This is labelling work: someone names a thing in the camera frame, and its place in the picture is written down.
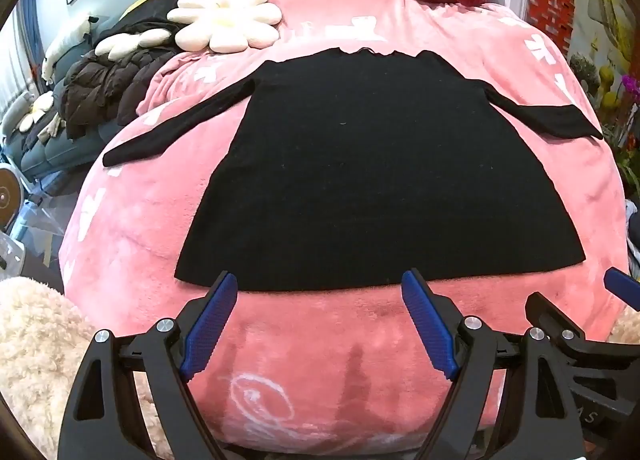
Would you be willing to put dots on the small white flower cushion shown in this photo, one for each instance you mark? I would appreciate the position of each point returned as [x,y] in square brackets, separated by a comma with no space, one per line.
[35,110]

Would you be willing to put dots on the blue sofa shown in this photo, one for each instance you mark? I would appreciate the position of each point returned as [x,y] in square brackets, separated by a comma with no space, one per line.
[55,153]

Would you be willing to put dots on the fluffy beige rug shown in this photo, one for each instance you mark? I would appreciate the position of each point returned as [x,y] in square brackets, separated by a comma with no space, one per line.
[35,340]

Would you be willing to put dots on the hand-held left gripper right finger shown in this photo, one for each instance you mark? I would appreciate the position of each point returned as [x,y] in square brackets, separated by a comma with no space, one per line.
[430,325]

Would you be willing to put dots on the round weight disc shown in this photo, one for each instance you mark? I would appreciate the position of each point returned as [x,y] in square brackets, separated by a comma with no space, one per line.
[7,197]

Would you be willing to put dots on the pink plush blanket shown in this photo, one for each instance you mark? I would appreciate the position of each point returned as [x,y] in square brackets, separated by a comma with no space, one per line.
[350,340]

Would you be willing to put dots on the black long-sleeved dress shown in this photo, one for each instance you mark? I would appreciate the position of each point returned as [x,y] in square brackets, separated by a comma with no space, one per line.
[350,165]

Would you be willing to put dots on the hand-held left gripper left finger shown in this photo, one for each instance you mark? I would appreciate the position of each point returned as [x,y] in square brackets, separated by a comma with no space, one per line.
[210,330]

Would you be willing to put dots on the potted flowers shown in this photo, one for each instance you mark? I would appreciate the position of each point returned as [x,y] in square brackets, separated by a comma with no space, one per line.
[615,115]

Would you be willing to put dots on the large white flower cushion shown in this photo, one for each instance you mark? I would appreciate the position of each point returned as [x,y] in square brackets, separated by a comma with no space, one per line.
[225,20]

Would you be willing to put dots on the white goose plush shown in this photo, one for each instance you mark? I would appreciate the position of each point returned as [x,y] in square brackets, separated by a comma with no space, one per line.
[65,43]

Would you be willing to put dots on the dark brown down jacket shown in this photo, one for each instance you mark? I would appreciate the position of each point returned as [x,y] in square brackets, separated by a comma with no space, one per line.
[95,85]

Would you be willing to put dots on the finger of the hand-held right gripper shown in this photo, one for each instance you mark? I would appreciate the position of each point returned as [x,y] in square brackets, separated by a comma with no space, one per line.
[590,335]
[622,286]

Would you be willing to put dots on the yellow wall poster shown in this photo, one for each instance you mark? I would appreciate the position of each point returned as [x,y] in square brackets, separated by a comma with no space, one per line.
[605,5]

